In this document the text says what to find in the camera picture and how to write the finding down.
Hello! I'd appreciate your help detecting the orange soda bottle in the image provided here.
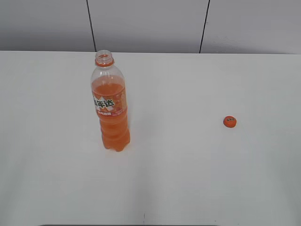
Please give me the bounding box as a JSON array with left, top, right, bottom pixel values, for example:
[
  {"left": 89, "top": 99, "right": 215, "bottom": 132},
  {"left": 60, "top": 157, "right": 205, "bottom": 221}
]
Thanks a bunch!
[{"left": 90, "top": 50, "right": 130, "bottom": 152}]

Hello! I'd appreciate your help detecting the orange bottle cap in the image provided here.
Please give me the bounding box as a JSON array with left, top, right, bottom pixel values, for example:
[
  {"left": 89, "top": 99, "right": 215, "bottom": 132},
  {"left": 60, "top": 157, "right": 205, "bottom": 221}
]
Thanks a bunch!
[{"left": 223, "top": 116, "right": 237, "bottom": 128}]

